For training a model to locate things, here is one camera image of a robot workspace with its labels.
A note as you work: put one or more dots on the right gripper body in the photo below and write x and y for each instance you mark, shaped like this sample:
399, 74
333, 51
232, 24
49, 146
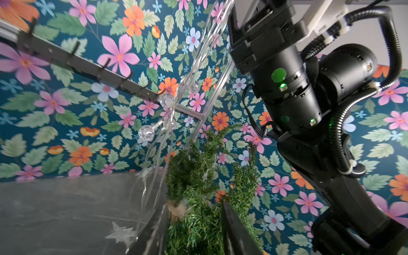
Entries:
267, 33

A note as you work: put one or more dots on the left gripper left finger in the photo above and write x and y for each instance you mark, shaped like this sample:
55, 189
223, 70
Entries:
153, 238

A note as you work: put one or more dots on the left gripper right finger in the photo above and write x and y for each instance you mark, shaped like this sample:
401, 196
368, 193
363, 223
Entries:
236, 238

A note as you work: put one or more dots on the small green tree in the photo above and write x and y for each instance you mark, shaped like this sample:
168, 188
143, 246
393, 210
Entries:
202, 179

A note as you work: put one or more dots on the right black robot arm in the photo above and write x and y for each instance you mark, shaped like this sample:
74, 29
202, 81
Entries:
309, 100

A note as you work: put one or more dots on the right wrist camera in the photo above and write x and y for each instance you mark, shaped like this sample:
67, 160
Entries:
322, 14

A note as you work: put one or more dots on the black hook rail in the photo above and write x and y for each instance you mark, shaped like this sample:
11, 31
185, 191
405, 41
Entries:
30, 43

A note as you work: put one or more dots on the aluminium frame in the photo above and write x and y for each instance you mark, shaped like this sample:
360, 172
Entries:
5, 34

